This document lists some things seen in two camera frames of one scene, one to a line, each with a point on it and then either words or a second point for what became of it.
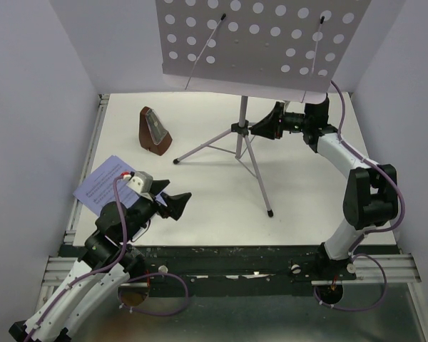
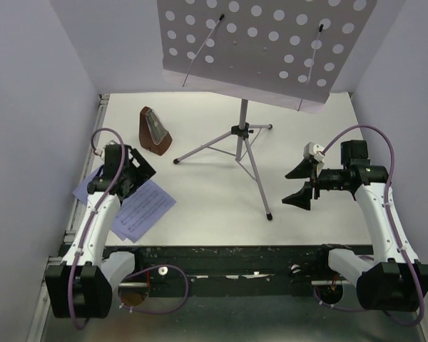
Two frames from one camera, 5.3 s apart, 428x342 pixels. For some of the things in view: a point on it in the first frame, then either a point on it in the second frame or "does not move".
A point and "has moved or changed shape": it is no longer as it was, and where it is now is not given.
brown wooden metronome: [153, 135] does not move
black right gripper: [269, 127] → [304, 169]
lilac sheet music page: [99, 190] has moved or changed shape
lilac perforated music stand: [282, 50] has moved or changed shape
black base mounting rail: [232, 271] does not move
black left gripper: [175, 204] → [144, 172]
